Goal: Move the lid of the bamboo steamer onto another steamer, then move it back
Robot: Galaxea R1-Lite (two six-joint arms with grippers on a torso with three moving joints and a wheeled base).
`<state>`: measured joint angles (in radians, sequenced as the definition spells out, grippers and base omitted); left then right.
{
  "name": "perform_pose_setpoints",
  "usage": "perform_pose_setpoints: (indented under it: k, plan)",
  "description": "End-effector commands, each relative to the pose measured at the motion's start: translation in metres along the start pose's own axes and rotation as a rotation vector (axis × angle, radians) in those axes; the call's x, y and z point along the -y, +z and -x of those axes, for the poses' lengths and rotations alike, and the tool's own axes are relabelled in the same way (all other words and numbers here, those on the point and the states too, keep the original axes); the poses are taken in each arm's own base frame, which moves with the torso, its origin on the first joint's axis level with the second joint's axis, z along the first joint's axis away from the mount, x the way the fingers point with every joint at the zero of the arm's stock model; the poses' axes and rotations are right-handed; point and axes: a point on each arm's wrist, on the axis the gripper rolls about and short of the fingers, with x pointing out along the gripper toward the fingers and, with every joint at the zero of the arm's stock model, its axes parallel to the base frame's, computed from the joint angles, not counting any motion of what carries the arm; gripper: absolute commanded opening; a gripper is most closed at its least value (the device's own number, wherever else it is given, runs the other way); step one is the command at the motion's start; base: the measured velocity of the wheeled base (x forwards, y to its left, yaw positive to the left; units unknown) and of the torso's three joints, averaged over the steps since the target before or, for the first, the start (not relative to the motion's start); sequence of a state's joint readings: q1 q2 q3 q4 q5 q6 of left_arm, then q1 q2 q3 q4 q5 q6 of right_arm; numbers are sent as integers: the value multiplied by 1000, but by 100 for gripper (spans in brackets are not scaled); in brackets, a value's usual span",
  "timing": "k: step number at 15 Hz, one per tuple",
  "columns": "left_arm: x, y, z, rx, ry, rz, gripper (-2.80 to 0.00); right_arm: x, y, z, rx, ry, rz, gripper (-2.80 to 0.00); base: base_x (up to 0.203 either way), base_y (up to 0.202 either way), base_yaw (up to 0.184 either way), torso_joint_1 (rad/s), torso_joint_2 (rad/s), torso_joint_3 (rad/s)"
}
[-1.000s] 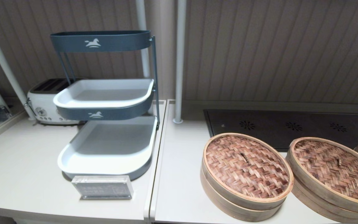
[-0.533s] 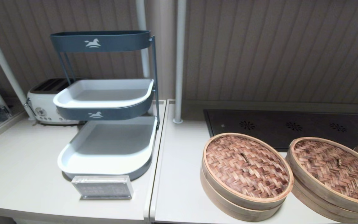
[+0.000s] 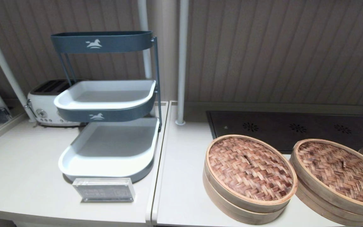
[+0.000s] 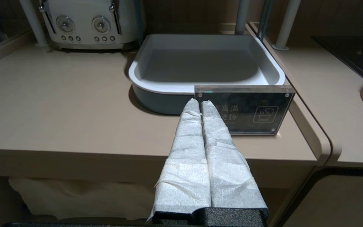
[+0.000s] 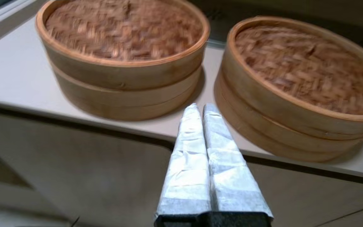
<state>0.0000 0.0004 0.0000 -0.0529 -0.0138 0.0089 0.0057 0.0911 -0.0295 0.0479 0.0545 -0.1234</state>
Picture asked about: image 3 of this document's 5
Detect woven bamboo steamer lid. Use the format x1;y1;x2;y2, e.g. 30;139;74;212
291;139;363;217
205;135;298;213

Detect white support pole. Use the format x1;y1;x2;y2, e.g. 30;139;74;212
0;6;36;122
175;0;190;125

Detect teal white rack tray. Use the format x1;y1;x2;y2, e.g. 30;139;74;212
51;31;153;53
54;79;157;123
58;118;160;183

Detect black perforated steam panel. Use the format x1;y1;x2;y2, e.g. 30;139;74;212
206;110;363;154

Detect clear acrylic warning sign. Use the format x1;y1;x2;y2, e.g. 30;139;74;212
72;178;135;203

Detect white retro toaster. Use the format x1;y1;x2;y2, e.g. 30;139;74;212
27;79;87;127

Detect teal metal rack frame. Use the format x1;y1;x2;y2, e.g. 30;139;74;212
58;36;163;132

